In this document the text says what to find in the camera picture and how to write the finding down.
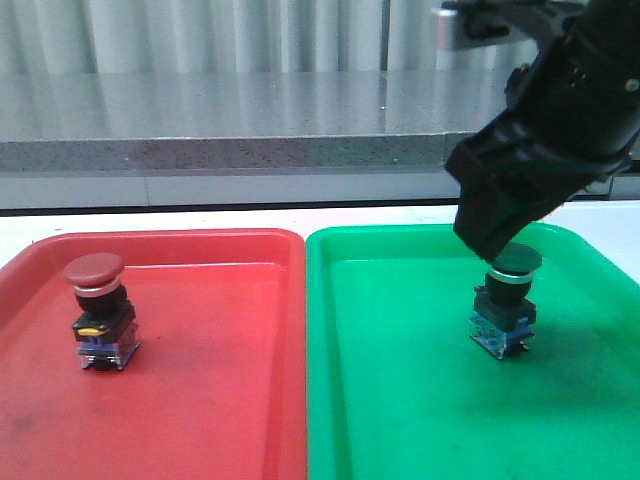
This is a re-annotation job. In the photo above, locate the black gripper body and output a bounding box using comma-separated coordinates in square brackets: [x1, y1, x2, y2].
[503, 1, 639, 173]

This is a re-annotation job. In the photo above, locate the green mushroom push button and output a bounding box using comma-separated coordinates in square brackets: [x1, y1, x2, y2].
[470, 242, 542, 360]

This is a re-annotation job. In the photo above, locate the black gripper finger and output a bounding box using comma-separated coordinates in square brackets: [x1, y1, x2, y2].
[445, 112, 631, 260]

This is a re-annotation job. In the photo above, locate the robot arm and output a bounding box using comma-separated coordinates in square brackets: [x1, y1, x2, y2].
[445, 1, 639, 260]

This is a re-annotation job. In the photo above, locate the grey stone counter slab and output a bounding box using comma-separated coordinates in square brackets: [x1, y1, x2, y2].
[1, 68, 509, 175]

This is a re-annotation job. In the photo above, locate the red mushroom push button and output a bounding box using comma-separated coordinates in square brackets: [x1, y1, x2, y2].
[63, 252, 141, 371]

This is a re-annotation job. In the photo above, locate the green plastic tray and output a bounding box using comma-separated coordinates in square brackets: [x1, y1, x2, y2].
[307, 224, 639, 479]

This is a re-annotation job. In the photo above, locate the red plastic tray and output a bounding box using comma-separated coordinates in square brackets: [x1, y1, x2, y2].
[1, 229, 307, 479]

